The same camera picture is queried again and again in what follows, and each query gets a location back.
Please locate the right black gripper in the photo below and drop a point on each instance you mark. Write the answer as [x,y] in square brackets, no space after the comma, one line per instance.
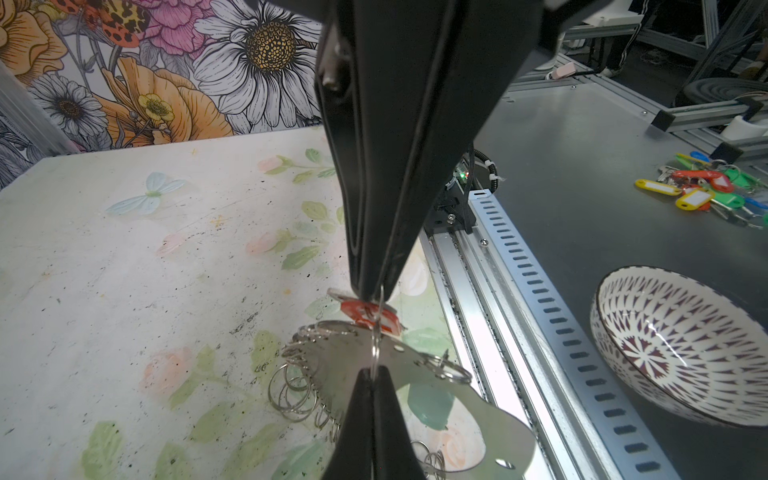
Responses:
[498,38]

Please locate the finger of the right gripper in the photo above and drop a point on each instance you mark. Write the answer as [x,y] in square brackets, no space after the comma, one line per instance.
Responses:
[386,83]

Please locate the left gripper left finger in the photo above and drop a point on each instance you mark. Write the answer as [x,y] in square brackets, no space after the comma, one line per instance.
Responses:
[353,455]

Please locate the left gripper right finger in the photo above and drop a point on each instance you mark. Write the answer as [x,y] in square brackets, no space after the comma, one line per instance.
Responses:
[393,455]

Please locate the red key tag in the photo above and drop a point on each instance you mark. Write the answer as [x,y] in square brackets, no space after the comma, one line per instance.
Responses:
[369,314]

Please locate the pile of coloured key tags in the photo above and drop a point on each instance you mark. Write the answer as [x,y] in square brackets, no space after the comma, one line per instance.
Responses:
[697,182]

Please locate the white patterned round object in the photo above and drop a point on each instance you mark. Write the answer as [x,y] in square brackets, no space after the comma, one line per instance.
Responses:
[682,346]

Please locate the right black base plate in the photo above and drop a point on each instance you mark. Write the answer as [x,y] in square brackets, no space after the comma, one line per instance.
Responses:
[456,198]

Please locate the aluminium front rail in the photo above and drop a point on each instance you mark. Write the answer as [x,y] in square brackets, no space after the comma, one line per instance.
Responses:
[527,352]

